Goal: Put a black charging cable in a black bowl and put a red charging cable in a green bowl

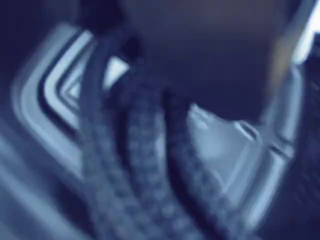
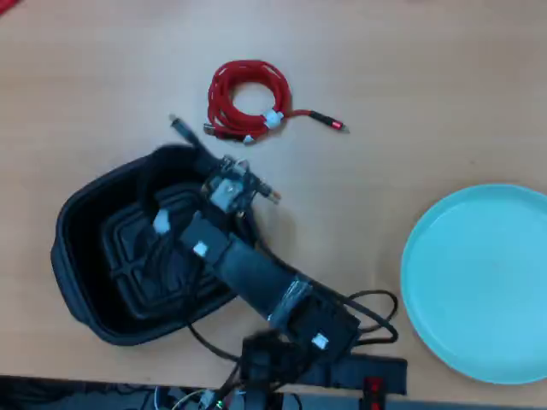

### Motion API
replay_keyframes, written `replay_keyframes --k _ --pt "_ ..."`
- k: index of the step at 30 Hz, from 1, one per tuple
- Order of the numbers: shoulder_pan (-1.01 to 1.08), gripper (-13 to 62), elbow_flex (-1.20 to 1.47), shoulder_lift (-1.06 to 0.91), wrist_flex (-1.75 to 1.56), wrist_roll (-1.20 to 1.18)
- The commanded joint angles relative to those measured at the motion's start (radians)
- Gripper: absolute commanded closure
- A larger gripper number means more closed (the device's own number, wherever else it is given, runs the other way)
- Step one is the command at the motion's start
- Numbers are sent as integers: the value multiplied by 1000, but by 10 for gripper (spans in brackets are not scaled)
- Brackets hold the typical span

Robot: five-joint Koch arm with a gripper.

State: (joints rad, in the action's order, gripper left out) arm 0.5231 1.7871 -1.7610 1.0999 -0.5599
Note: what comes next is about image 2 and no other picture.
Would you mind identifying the red clamp handle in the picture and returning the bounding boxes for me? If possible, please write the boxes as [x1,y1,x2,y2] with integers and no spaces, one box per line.
[361,376,389,410]

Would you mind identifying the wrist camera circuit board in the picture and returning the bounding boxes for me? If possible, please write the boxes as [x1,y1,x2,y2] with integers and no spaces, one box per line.
[199,154,282,214]

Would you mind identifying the controller board with coloured wires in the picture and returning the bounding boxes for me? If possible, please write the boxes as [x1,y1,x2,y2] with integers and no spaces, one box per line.
[153,384,249,410]

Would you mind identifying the thin black servo wires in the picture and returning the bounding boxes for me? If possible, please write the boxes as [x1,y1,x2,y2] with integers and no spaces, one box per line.
[185,318,247,385]

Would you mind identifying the black rectangular plastic bowl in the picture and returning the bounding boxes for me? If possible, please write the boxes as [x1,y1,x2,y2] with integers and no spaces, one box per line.
[50,143,258,348]

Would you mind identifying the black camera usb cable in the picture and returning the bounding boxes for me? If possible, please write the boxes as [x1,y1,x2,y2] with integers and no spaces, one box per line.
[237,211,399,345]

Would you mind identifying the light blue plate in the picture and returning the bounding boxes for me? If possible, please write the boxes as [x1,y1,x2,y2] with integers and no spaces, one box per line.
[400,183,547,385]

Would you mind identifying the black charging cable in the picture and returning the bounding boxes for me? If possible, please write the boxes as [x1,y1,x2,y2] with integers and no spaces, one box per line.
[138,113,223,308]

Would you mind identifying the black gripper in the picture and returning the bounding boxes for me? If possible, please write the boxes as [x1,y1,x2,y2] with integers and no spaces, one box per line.
[194,190,257,227]

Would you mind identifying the red braided charging cable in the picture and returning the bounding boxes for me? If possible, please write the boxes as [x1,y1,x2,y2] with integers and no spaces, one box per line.
[200,59,351,149]

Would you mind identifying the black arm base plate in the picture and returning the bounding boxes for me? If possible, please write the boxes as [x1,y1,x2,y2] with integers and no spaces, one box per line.
[241,332,409,396]

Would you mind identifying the black table clamp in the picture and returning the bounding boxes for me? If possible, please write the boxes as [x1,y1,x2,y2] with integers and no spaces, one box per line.
[245,362,274,410]

